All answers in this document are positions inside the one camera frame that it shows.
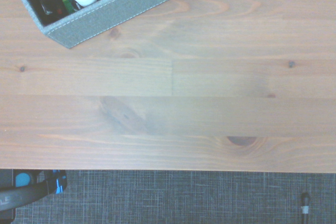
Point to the grey fabric desk organizer holder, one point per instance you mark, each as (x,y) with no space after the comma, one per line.
(110,16)

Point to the black and blue headphones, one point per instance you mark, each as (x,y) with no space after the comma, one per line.
(31,193)

